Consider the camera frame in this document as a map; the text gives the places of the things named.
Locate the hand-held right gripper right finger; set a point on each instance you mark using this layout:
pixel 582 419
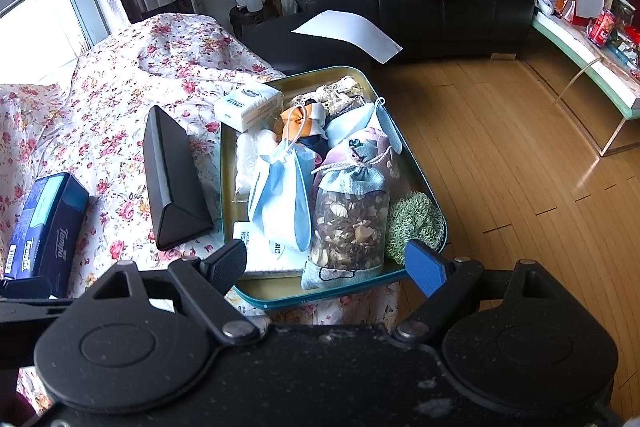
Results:
pixel 425 267

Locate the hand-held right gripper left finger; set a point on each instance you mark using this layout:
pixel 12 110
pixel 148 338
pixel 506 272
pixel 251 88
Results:
pixel 225 264

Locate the white tissue pack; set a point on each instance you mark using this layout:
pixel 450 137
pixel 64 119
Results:
pixel 247 107
pixel 270 259

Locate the green crochet scrubber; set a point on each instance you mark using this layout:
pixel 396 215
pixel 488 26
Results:
pixel 415 222

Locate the light blue face mask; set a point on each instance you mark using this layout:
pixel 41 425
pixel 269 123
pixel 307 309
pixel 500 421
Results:
pixel 355 119
pixel 280 197

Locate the dried flower sachet bag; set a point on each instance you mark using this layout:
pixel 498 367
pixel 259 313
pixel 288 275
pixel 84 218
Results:
pixel 350 222

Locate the teal and gold metal tray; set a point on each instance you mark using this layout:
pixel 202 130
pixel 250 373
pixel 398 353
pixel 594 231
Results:
pixel 310 297

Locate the white soft cloth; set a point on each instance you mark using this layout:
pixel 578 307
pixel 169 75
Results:
pixel 250 162

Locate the orange and white scarf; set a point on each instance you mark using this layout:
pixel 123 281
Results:
pixel 300 117

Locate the cream lace crochet piece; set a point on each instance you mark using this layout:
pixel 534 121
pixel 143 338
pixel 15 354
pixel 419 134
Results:
pixel 330 94

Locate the blue tissue box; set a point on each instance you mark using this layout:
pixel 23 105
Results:
pixel 47 227

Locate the black triangular glasses case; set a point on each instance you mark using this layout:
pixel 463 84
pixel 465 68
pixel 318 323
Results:
pixel 172 187

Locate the floral bed sheet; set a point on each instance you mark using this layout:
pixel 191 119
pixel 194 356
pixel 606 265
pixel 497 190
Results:
pixel 130 72

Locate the black leather ottoman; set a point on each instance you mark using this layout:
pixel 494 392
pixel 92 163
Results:
pixel 270 47

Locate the dark round plant stand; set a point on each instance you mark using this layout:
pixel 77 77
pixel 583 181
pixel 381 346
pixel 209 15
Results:
pixel 250 24

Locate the white paper sheet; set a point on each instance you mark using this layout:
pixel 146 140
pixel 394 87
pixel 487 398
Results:
pixel 350 32

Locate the glass coffee table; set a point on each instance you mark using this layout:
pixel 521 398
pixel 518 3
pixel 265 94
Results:
pixel 590 67

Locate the red can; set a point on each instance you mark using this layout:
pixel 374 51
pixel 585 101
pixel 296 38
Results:
pixel 602 29

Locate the white triangular desk calendar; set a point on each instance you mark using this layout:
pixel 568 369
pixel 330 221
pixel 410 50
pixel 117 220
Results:
pixel 587 2

